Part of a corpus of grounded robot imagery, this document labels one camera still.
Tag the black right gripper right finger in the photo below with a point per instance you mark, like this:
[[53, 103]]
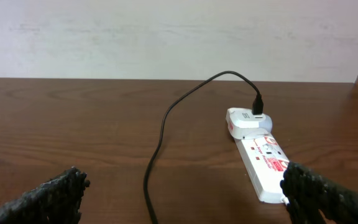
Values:
[[313, 198]]

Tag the white charger adapter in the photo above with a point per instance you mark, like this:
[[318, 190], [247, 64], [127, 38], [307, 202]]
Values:
[[242, 124]]

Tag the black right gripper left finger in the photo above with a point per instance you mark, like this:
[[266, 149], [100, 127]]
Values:
[[56, 201]]

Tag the white power strip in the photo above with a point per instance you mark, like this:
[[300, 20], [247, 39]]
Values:
[[265, 162]]

